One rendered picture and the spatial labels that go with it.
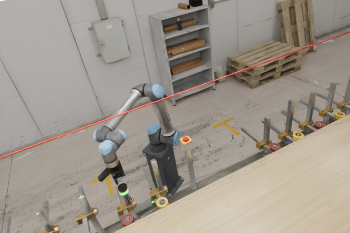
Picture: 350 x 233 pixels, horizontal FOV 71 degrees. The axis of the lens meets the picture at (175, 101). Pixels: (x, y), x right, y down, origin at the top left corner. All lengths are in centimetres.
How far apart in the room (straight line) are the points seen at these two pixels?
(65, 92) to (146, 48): 150
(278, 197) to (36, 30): 352
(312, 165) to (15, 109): 389
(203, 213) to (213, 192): 17
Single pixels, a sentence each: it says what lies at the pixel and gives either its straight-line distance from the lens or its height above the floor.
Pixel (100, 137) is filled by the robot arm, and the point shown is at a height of 135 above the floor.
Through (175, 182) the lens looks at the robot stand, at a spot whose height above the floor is 6.
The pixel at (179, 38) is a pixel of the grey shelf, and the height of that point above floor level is 103.
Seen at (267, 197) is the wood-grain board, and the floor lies 90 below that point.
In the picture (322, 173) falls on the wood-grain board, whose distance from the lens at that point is 204.
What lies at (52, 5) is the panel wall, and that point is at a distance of 394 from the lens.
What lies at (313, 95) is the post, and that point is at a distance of 242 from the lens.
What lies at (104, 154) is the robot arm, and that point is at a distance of 162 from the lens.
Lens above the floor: 234
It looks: 31 degrees down
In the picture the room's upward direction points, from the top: 10 degrees counter-clockwise
